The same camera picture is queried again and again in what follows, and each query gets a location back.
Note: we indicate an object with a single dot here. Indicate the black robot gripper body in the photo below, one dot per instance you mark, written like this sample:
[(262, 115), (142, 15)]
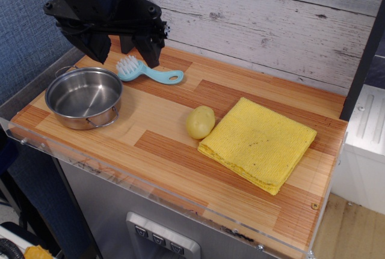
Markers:
[(111, 16)]

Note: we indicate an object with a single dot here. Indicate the light blue scrub brush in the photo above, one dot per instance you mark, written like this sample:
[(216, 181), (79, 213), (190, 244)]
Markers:
[(129, 68)]

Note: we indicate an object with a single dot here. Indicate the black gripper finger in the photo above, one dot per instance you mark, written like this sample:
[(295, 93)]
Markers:
[(95, 45), (149, 48)]

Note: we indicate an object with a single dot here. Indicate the small steel pot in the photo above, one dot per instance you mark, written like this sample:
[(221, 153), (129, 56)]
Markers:
[(84, 98)]

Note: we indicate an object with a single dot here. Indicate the yellow cloth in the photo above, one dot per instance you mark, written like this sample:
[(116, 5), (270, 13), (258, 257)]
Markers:
[(258, 144)]

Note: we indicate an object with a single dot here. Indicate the yellow object bottom left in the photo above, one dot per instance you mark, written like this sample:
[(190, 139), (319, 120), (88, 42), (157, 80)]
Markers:
[(37, 252)]

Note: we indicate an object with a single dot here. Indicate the silver control panel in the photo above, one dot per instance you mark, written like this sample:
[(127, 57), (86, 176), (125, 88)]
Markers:
[(152, 240)]

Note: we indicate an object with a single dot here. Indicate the white cabinet at right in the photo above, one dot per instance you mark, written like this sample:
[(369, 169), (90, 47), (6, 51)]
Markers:
[(359, 175)]

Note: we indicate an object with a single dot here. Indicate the yellow egg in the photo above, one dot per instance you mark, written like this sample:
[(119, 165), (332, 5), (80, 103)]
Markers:
[(200, 122)]

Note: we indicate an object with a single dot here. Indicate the stainless steel toy fridge body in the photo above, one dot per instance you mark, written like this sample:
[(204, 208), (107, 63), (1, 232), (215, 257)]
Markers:
[(105, 202)]

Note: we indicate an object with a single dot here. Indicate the clear acrylic front guard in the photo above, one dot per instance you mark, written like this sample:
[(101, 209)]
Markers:
[(174, 174)]

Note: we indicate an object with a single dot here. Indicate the black right corner post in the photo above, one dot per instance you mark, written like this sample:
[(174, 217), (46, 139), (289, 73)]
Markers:
[(367, 18)]

